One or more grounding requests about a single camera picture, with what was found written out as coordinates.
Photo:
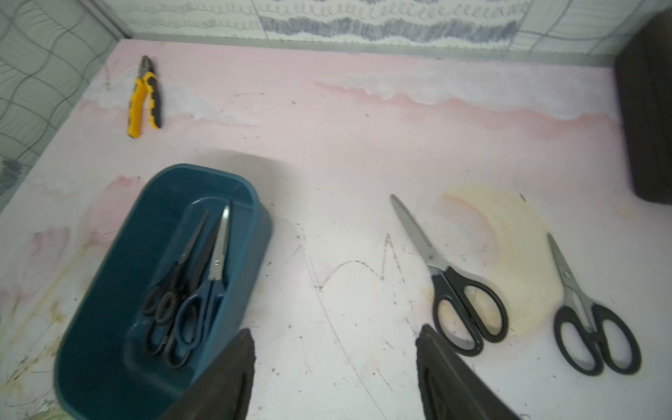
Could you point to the blue handled scissors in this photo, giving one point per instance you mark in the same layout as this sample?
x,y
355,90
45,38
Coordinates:
x,y
193,321

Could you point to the black plastic tool case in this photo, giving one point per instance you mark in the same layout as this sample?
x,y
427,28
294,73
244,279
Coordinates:
x,y
642,72

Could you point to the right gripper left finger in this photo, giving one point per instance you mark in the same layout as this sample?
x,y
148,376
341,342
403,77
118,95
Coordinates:
x,y
224,389

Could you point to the large black handled scissors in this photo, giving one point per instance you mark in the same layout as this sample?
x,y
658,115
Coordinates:
x,y
450,286

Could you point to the teal plastic storage box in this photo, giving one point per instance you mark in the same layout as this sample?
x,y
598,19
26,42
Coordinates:
x,y
102,370

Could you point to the all-black scissors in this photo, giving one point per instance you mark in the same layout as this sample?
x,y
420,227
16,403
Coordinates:
x,y
159,338

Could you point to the small black handled scissors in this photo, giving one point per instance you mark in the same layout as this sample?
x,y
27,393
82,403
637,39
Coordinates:
x,y
162,300

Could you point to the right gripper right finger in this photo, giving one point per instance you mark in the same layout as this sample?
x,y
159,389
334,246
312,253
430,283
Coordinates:
x,y
448,388

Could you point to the yellow black pliers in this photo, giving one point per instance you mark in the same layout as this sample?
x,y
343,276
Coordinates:
x,y
146,86

